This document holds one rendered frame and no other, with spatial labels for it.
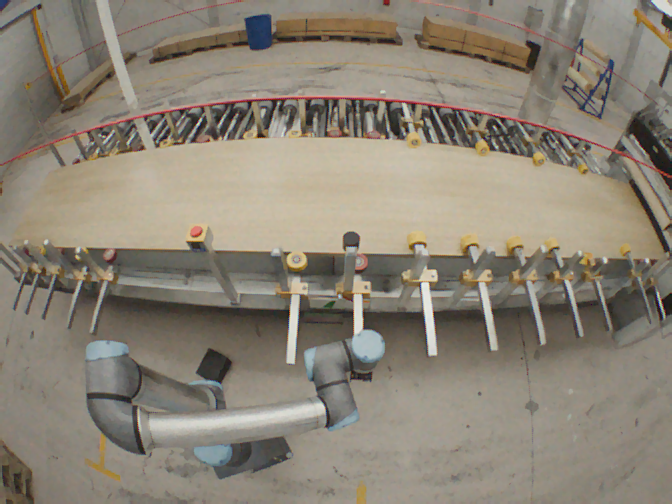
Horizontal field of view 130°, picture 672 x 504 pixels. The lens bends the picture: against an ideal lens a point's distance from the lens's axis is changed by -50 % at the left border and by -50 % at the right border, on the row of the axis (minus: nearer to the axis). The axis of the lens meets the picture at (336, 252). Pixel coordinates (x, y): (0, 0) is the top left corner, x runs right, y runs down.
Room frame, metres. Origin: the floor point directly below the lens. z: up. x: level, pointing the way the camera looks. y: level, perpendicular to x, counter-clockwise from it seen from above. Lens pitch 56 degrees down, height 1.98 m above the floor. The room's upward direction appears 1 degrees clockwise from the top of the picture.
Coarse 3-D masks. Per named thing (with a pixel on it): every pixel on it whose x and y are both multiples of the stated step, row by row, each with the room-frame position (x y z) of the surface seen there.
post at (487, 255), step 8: (488, 248) 0.58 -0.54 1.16; (480, 256) 0.58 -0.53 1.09; (488, 256) 0.55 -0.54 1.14; (480, 264) 0.56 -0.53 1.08; (488, 264) 0.55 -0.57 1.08; (472, 272) 0.57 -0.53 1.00; (480, 272) 0.55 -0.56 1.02; (464, 288) 0.55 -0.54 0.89; (456, 296) 0.56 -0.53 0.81; (456, 304) 0.55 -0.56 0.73
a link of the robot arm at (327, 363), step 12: (312, 348) 0.23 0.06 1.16; (324, 348) 0.23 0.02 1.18; (336, 348) 0.23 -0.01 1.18; (348, 348) 0.23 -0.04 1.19; (312, 360) 0.19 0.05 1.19; (324, 360) 0.19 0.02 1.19; (336, 360) 0.19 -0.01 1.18; (348, 360) 0.19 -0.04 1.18; (312, 372) 0.16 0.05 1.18; (324, 372) 0.16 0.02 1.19; (336, 372) 0.16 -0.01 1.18
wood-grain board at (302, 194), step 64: (64, 192) 1.18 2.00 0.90; (128, 192) 1.10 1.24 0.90; (192, 192) 1.07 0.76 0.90; (256, 192) 1.06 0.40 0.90; (320, 192) 1.06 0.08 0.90; (384, 192) 1.07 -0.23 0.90; (448, 192) 1.10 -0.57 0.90; (512, 192) 1.15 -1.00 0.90; (576, 192) 1.25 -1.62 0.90; (384, 256) 0.71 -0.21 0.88; (448, 256) 0.71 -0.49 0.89; (512, 256) 0.71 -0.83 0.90; (640, 256) 0.74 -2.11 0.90
